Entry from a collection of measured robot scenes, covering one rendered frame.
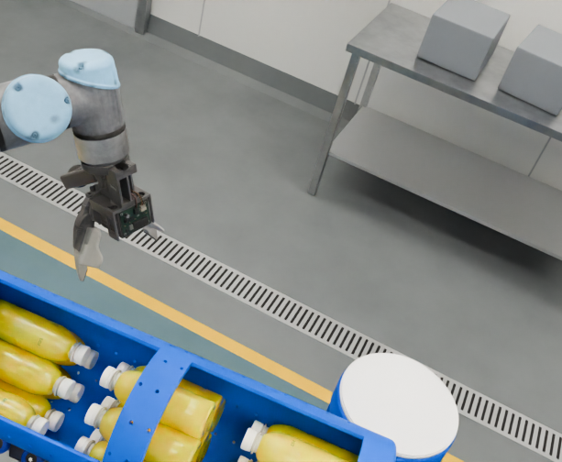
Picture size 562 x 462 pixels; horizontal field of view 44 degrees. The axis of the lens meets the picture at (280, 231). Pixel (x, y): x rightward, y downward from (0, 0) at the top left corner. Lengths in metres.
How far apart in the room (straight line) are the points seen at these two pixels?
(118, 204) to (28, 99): 0.28
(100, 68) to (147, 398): 0.58
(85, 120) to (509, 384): 2.65
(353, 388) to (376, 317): 1.70
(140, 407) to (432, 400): 0.71
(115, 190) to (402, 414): 0.87
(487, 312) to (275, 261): 1.08
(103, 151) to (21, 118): 0.22
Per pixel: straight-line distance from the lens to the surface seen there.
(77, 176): 1.13
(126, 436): 1.27
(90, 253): 1.12
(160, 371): 1.29
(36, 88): 0.83
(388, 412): 1.61
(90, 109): 1.00
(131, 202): 1.06
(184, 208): 3.55
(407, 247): 3.75
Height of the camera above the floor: 2.26
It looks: 39 degrees down
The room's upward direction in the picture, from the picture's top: 17 degrees clockwise
